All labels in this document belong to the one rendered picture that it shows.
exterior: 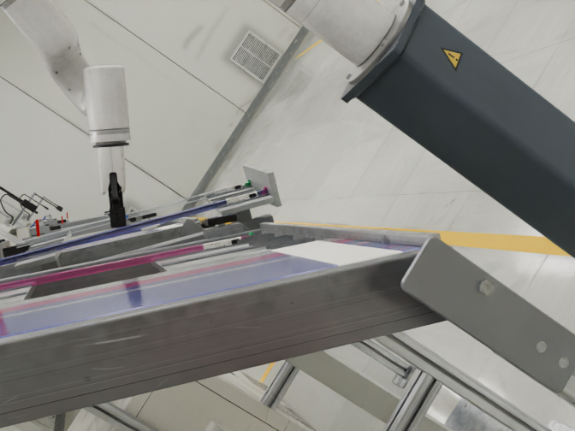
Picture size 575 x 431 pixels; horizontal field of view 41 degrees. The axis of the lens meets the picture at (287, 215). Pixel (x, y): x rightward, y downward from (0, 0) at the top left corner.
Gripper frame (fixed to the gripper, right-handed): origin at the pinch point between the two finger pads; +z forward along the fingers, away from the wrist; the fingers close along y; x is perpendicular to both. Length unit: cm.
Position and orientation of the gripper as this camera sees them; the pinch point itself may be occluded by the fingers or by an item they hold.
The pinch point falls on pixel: (117, 216)
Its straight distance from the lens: 168.3
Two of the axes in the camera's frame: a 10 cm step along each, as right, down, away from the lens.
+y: 1.9, 1.0, -9.8
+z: 0.7, 9.9, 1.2
